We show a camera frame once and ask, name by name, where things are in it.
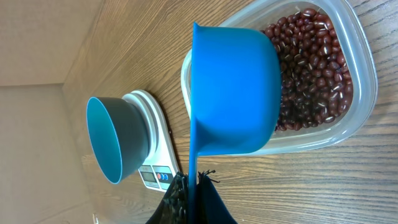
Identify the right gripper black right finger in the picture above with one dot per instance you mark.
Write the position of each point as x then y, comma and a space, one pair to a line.
210, 207

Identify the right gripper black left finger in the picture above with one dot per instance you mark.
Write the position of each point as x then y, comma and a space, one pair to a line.
172, 208

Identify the blue plastic scoop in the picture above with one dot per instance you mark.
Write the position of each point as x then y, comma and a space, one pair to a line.
235, 96

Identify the white digital kitchen scale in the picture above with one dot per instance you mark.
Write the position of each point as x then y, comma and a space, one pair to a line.
160, 165

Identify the teal metal bowl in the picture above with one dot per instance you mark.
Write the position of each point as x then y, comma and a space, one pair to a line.
118, 136

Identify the red adzuki beans in container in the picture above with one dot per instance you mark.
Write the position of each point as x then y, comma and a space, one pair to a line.
317, 87

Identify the clear plastic food container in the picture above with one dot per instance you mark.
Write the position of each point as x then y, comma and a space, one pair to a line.
357, 76

